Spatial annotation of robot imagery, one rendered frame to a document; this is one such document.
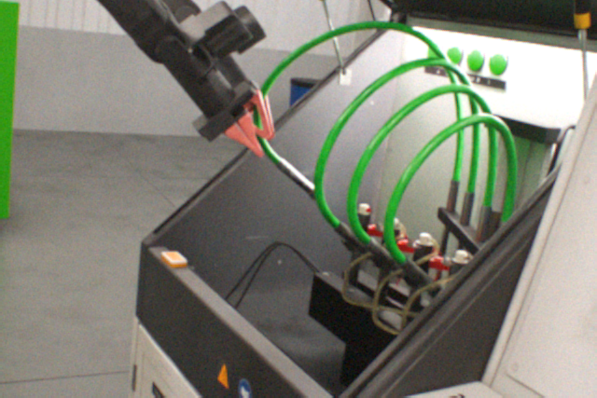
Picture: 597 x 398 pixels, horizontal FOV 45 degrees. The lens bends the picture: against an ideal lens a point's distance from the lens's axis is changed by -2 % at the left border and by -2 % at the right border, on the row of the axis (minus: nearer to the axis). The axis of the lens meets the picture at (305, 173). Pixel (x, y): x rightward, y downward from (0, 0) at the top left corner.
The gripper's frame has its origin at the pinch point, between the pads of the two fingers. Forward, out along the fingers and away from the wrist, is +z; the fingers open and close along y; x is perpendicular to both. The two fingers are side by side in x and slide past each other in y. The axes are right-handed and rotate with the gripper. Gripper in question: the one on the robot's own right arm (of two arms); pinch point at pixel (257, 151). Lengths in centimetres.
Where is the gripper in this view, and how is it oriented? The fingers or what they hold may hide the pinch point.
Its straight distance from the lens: 112.4
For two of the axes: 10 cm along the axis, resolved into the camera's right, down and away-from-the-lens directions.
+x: -2.8, -2.4, 9.3
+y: 7.7, -6.3, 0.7
